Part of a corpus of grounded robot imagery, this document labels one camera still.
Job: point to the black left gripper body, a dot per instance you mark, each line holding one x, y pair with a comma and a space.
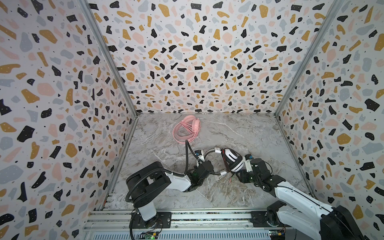
199, 184

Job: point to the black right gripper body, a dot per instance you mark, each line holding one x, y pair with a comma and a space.
244, 174

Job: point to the white black headphones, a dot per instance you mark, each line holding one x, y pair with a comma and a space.
233, 161

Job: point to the pink headphones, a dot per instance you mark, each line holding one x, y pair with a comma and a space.
191, 125

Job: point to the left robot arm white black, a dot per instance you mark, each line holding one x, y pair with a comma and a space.
145, 185

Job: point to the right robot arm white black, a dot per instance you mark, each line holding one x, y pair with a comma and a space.
295, 208

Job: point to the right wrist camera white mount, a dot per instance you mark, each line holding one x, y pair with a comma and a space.
247, 162

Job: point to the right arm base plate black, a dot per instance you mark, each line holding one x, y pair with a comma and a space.
264, 219

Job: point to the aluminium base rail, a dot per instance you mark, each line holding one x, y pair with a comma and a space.
189, 224

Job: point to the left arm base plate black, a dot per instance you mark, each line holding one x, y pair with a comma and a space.
162, 220

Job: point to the aluminium corner post right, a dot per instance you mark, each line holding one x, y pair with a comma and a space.
331, 14

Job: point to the aluminium corner post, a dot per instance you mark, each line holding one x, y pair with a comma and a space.
84, 5
331, 14

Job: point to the aluminium corner post left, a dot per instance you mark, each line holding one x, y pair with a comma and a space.
84, 5

